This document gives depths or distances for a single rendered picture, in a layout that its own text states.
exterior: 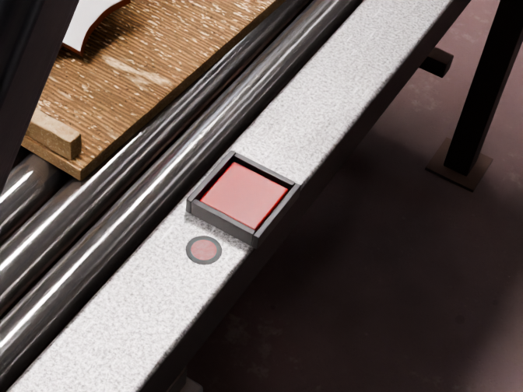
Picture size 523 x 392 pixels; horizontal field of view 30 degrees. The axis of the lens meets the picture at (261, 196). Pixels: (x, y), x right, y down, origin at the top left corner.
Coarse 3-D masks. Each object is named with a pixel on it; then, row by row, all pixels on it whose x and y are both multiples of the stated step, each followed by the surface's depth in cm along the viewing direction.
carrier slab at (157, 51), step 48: (144, 0) 103; (192, 0) 104; (240, 0) 105; (96, 48) 98; (144, 48) 98; (192, 48) 99; (48, 96) 93; (96, 96) 93; (144, 96) 94; (96, 144) 89
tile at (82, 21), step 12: (84, 0) 97; (96, 0) 96; (108, 0) 96; (120, 0) 96; (84, 12) 96; (96, 12) 96; (108, 12) 96; (72, 24) 95; (84, 24) 95; (96, 24) 96; (72, 36) 95; (84, 36) 95; (60, 48) 95; (72, 48) 94; (84, 48) 95
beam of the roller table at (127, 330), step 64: (384, 0) 111; (448, 0) 112; (320, 64) 103; (384, 64) 104; (256, 128) 95; (320, 128) 96; (320, 192) 98; (256, 256) 87; (128, 320) 79; (192, 320) 80; (64, 384) 75; (128, 384) 76
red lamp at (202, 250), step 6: (198, 240) 86; (204, 240) 86; (192, 246) 85; (198, 246) 85; (204, 246) 85; (210, 246) 85; (192, 252) 85; (198, 252) 85; (204, 252) 85; (210, 252) 85; (198, 258) 84; (204, 258) 84; (210, 258) 84
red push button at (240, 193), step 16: (224, 176) 89; (240, 176) 89; (256, 176) 89; (208, 192) 88; (224, 192) 88; (240, 192) 88; (256, 192) 88; (272, 192) 88; (224, 208) 86; (240, 208) 87; (256, 208) 87; (272, 208) 87; (256, 224) 86
